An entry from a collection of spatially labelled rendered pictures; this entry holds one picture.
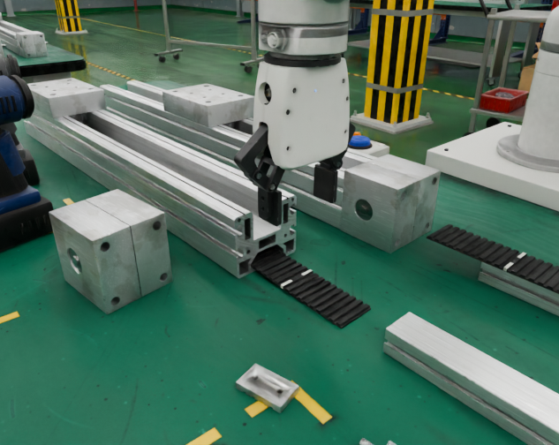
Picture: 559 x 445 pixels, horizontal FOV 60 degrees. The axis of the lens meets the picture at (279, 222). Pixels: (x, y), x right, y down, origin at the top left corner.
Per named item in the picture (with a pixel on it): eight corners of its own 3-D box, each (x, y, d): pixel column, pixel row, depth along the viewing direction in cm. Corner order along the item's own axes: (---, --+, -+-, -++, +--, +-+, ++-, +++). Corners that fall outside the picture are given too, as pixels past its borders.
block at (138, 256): (188, 273, 61) (182, 205, 57) (107, 315, 54) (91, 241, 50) (144, 245, 67) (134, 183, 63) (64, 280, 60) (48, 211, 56)
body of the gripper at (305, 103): (290, 55, 41) (288, 178, 46) (366, 44, 47) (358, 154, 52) (236, 46, 46) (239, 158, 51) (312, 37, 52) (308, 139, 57)
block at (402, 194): (440, 225, 73) (450, 165, 69) (389, 253, 66) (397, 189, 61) (390, 206, 79) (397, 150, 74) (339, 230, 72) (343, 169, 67)
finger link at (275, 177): (263, 145, 46) (269, 195, 49) (299, 129, 48) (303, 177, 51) (245, 138, 48) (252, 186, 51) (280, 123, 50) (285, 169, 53)
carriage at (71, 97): (109, 122, 101) (103, 89, 98) (55, 132, 95) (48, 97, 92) (79, 108, 112) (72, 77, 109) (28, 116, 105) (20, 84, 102)
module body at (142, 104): (381, 210, 77) (387, 160, 73) (339, 230, 72) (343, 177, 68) (140, 112, 130) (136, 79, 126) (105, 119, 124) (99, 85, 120)
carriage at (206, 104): (255, 130, 96) (254, 95, 93) (209, 142, 90) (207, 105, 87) (209, 114, 107) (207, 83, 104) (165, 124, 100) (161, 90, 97)
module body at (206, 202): (295, 251, 66) (296, 194, 62) (237, 279, 60) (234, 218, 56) (70, 125, 119) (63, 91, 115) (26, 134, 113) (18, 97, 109)
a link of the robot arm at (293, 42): (298, 28, 40) (298, 66, 42) (366, 22, 45) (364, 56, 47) (236, 21, 46) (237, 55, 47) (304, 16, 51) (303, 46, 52)
